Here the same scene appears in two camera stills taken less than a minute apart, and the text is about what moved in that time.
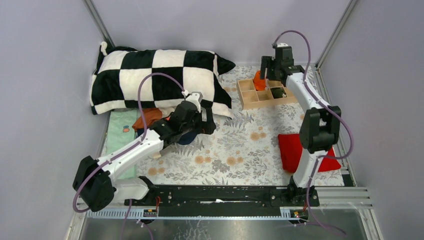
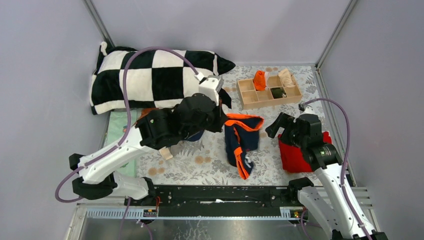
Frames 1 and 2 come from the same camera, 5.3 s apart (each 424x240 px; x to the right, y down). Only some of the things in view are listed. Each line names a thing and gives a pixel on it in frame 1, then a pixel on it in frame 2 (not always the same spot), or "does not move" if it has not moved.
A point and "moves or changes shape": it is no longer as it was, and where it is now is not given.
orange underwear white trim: x=260 y=84 does not move
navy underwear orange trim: x=187 y=140 moves or changes shape
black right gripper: x=267 y=62 → x=284 y=120
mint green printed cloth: x=120 y=133 does not move
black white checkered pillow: x=119 y=70 does not move
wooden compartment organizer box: x=275 y=93 does not move
